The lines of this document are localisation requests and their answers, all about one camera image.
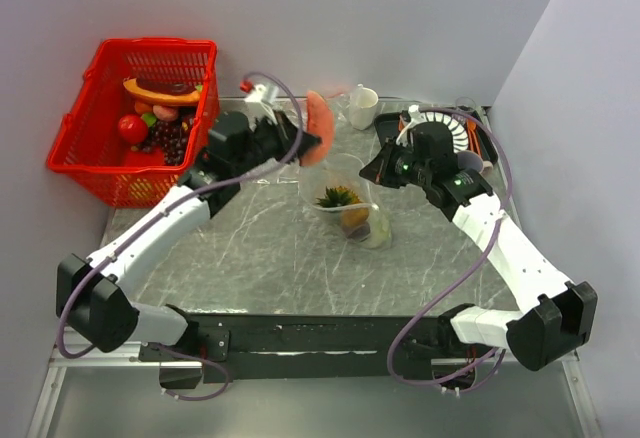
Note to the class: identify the orange spoon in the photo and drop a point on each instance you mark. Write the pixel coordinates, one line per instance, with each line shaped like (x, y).
(473, 137)

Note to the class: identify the toy green cabbage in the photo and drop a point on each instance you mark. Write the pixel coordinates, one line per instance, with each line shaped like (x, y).
(380, 231)

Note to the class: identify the toy grapes bunch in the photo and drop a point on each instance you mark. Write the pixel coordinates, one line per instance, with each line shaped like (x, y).
(171, 138)

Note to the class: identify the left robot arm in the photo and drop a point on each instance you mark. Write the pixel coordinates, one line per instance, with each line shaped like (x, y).
(93, 293)

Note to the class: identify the clear glass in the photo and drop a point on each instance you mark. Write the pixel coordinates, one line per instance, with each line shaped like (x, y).
(464, 106)

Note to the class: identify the toy red apple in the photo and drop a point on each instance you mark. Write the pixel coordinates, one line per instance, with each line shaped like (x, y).
(132, 129)

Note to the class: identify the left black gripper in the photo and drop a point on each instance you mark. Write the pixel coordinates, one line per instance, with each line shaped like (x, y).
(283, 129)

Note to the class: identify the toy papaya slice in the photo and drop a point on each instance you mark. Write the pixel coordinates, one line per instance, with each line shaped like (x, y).
(163, 93)

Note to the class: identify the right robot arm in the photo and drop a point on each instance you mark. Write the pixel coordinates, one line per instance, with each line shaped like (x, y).
(555, 315)

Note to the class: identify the toy pineapple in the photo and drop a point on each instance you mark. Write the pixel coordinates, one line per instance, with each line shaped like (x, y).
(337, 197)

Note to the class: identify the red plastic basket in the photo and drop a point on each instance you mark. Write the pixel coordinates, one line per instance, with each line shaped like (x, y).
(88, 148)

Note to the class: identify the beige purple mug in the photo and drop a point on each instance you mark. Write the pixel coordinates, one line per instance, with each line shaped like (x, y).
(468, 160)

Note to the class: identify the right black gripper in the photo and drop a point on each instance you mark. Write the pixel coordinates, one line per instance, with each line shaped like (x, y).
(379, 170)

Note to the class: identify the toy peach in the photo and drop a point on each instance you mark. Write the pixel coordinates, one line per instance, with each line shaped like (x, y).
(165, 113)

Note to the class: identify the polka dot zip bag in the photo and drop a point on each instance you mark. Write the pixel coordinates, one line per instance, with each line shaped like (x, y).
(337, 170)

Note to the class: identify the black tray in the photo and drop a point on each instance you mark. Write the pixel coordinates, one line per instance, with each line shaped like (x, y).
(389, 125)

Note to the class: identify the crumpled clear bag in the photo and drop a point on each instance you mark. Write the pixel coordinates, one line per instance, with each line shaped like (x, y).
(337, 97)

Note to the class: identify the black base frame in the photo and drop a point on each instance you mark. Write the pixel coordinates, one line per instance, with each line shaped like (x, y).
(251, 346)

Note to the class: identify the toy dark red fruit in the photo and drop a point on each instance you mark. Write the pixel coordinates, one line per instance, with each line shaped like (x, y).
(357, 233)

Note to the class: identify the striped white plate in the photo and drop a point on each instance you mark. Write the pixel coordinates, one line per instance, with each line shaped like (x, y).
(454, 123)

